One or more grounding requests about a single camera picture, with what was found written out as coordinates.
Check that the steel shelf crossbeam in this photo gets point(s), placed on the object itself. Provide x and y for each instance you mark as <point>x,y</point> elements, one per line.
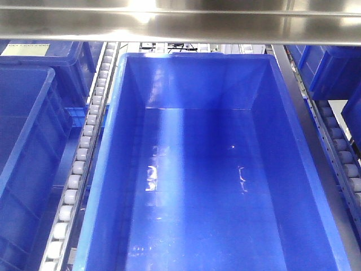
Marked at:
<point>274,22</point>

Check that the large blue bin centre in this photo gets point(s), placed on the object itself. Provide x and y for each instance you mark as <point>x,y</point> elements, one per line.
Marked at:
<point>204,166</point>

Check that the blue bin far left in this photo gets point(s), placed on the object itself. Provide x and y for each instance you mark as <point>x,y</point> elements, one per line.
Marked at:
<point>74,63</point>

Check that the blue bin right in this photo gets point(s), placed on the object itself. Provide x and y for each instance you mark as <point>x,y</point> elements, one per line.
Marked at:
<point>328,72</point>

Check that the right white roller track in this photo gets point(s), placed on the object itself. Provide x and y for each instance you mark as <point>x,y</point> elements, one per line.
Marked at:
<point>336,146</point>

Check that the white roller track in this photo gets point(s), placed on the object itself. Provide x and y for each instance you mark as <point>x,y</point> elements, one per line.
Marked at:
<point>336,146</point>
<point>58,245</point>

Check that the left white roller track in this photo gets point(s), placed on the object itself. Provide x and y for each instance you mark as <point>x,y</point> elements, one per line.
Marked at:
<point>58,245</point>

